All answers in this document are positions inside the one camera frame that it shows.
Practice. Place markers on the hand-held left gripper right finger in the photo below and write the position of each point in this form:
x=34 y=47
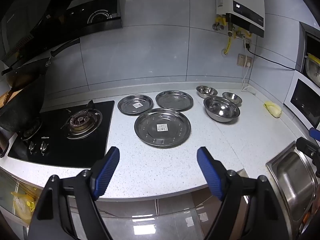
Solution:
x=207 y=170

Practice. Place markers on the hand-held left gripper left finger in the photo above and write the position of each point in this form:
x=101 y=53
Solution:
x=107 y=170

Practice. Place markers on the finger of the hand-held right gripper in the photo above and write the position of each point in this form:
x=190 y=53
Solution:
x=305 y=145
x=315 y=133

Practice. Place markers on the small steel bowl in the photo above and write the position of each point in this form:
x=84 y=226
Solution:
x=232 y=97
x=206 y=91

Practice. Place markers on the steel sink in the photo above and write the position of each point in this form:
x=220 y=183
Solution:
x=292 y=177

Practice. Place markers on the black gas stove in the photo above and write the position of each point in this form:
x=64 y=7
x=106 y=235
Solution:
x=82 y=147

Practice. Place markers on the white microwave oven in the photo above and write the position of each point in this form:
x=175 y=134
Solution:
x=303 y=100

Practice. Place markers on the napa cabbage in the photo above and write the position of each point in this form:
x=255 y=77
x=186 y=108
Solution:
x=273 y=108

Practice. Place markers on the large labelled steel plate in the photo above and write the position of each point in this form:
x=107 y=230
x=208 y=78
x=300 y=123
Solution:
x=150 y=127

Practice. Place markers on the large steel bowl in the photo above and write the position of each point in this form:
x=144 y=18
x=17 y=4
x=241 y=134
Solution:
x=221 y=108

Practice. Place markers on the small labelled steel plate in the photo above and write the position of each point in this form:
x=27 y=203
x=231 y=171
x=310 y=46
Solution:
x=128 y=103

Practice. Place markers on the plain steel plate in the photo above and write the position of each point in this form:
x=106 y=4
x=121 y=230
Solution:
x=173 y=100

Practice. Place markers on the built-in dish cabinet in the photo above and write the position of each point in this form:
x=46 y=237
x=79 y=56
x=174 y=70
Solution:
x=312 y=55

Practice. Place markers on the yellow plastic bag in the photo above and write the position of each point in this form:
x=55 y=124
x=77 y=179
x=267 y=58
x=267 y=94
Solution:
x=23 y=206

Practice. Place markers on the black wok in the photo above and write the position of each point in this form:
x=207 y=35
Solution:
x=22 y=110

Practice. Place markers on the metal pipe valves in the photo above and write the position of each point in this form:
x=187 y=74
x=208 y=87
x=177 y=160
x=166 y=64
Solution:
x=222 y=21

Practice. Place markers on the black range hood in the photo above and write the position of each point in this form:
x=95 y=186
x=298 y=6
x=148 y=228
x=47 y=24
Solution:
x=45 y=10

